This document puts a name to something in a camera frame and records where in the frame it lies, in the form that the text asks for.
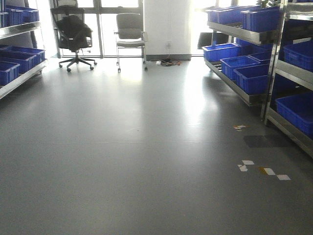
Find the left steel shelf rack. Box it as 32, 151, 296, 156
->
0, 0, 46, 98

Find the right far steel shelf rack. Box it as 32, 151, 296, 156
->
198, 3, 274, 106

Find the steel shelf rack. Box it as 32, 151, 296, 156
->
0, 0, 46, 98
262, 0, 313, 157
198, 3, 274, 106

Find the power strip with cables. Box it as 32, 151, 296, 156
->
148, 58, 181, 67

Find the right near steel shelf rack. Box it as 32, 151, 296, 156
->
262, 0, 313, 157

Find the grey office chair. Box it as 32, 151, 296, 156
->
114, 13, 148, 72

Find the black mesh office chair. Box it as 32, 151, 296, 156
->
50, 5, 97, 72

